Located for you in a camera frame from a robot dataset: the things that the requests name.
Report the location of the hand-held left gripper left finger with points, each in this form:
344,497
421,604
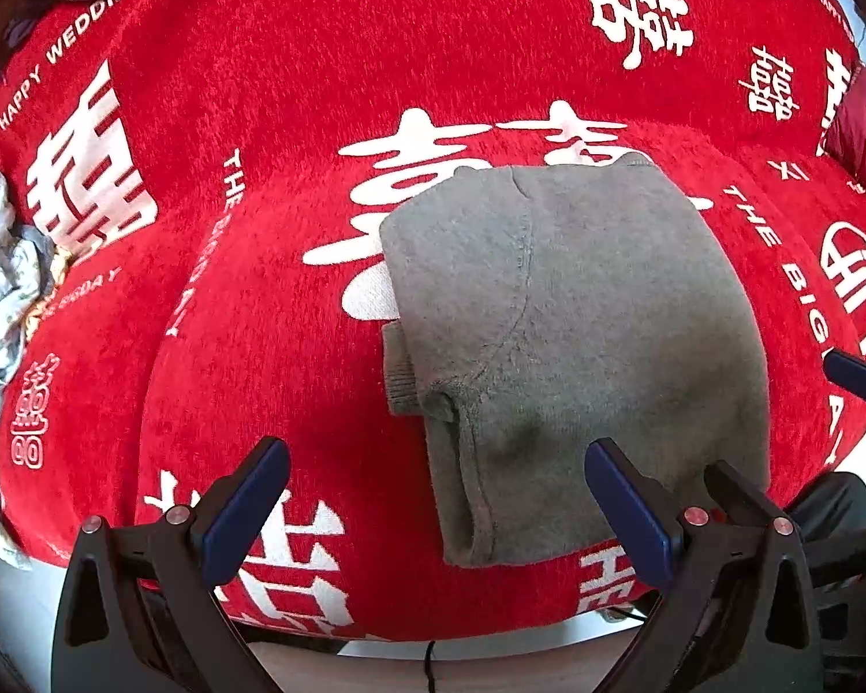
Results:
249,512

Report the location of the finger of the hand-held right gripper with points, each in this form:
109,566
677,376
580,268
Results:
862,379
740,494

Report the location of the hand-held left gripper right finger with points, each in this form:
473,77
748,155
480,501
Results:
631,520

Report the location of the grey sweater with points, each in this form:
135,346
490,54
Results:
584,303

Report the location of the dark grey cloth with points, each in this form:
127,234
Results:
837,505

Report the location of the light floral cloth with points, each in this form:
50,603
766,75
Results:
0,267

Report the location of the red printed blanket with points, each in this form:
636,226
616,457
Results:
296,86

